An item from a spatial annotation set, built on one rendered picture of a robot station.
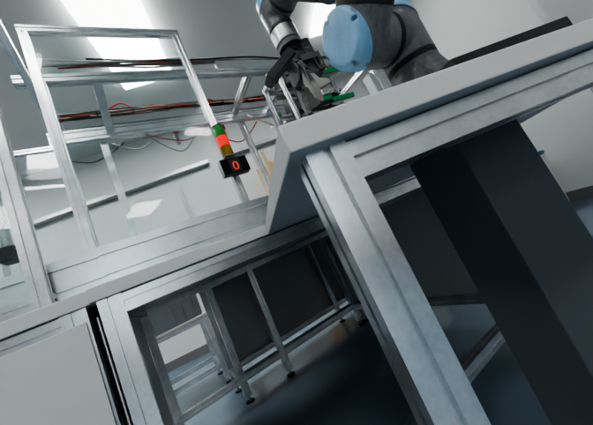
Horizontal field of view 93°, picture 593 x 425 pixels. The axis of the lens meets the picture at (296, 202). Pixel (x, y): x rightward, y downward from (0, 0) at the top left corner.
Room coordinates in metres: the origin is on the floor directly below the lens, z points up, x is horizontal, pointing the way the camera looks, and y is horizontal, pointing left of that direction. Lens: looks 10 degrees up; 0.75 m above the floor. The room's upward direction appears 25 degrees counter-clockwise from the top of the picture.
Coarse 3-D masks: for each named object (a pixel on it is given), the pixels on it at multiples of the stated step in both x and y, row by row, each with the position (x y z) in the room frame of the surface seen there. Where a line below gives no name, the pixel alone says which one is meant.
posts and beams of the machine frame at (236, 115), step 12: (204, 72) 1.64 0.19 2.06; (216, 72) 1.68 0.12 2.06; (228, 72) 1.72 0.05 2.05; (240, 72) 1.77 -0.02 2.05; (252, 72) 1.83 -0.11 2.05; (264, 72) 1.88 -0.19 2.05; (288, 72) 2.01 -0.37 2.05; (360, 72) 2.50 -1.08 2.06; (372, 72) 2.47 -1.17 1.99; (24, 84) 1.18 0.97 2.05; (240, 84) 1.94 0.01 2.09; (348, 84) 2.66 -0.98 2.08; (240, 96) 2.03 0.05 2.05; (252, 108) 2.34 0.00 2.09; (264, 108) 2.40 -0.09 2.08; (276, 108) 2.47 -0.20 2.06; (216, 120) 2.16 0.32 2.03; (228, 120) 2.20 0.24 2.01; (240, 120) 2.29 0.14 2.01
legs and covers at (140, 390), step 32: (384, 192) 1.05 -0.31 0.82; (416, 192) 1.61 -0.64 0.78; (320, 224) 0.89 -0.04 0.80; (416, 224) 1.70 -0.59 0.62; (224, 256) 0.72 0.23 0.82; (256, 256) 0.76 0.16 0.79; (416, 256) 1.80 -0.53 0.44; (448, 256) 1.62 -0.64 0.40; (160, 288) 0.65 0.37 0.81; (256, 288) 2.12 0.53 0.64; (352, 288) 2.47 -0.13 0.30; (448, 288) 1.71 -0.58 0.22; (128, 320) 0.60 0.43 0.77; (128, 352) 0.59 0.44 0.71; (160, 352) 1.75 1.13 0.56; (288, 352) 2.13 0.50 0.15; (480, 352) 1.08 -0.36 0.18; (128, 384) 0.58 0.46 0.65; (160, 384) 1.66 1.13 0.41; (128, 416) 0.58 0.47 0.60; (160, 416) 0.60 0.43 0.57; (192, 416) 1.78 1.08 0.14
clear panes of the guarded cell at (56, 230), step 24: (24, 168) 1.50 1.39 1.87; (48, 168) 1.56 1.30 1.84; (0, 192) 0.56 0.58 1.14; (48, 192) 1.54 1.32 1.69; (0, 216) 0.56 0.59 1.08; (48, 216) 1.52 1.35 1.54; (72, 216) 1.58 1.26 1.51; (0, 240) 0.55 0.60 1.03; (48, 240) 1.51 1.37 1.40; (72, 240) 1.56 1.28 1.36; (0, 264) 0.55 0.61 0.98; (0, 288) 0.54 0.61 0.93; (24, 288) 0.56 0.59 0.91
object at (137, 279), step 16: (224, 240) 0.72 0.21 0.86; (240, 240) 0.74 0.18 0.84; (256, 240) 0.79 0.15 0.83; (192, 256) 0.68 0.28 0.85; (208, 256) 0.69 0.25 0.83; (144, 272) 0.62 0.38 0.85; (160, 272) 0.63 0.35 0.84; (224, 272) 1.77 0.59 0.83; (96, 288) 0.57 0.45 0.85; (112, 288) 0.59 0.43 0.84; (128, 288) 0.60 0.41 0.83; (192, 288) 1.94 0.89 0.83; (96, 304) 0.62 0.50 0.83
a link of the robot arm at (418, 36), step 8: (400, 0) 0.56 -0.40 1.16; (400, 8) 0.56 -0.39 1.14; (408, 8) 0.57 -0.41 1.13; (400, 16) 0.54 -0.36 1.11; (408, 16) 0.56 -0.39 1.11; (416, 16) 0.57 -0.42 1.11; (408, 24) 0.55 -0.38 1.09; (416, 24) 0.56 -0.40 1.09; (408, 32) 0.55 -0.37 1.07; (416, 32) 0.56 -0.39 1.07; (424, 32) 0.57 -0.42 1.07; (408, 40) 0.56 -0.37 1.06; (416, 40) 0.57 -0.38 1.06; (424, 40) 0.57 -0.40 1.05; (400, 48) 0.56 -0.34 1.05; (408, 48) 0.57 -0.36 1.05; (416, 48) 0.57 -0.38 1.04; (400, 56) 0.58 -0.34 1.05; (392, 64) 0.60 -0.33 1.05
